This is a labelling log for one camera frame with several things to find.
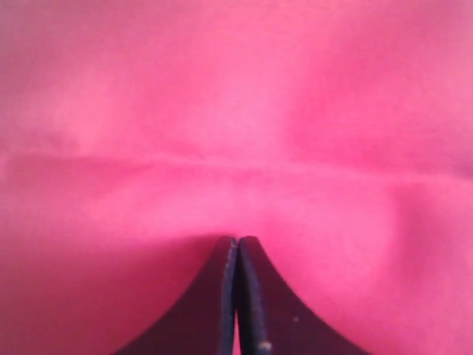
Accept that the red table cloth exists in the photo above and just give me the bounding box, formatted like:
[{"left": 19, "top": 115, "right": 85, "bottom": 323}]
[{"left": 1, "top": 1, "right": 472, "bottom": 354}]

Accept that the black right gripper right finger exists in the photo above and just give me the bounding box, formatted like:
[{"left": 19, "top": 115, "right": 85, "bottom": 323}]
[{"left": 236, "top": 237, "right": 366, "bottom": 355}]

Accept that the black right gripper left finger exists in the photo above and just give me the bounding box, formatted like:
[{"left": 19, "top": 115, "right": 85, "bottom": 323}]
[{"left": 116, "top": 237, "right": 237, "bottom": 355}]

